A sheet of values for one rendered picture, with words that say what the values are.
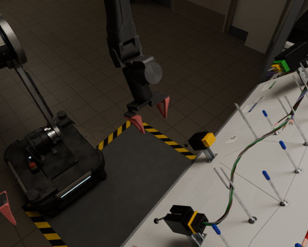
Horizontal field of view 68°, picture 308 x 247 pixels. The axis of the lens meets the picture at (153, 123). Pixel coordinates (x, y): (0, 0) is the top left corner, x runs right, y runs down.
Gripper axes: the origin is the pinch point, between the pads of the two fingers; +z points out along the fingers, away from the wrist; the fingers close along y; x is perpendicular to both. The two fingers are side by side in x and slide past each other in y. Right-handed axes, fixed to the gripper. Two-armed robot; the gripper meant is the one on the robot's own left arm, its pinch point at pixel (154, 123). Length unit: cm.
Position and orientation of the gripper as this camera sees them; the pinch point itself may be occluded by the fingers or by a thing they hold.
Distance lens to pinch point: 73.5
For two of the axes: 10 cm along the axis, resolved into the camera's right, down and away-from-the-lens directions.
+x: -5.9, -1.6, 7.9
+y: 7.3, -5.1, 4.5
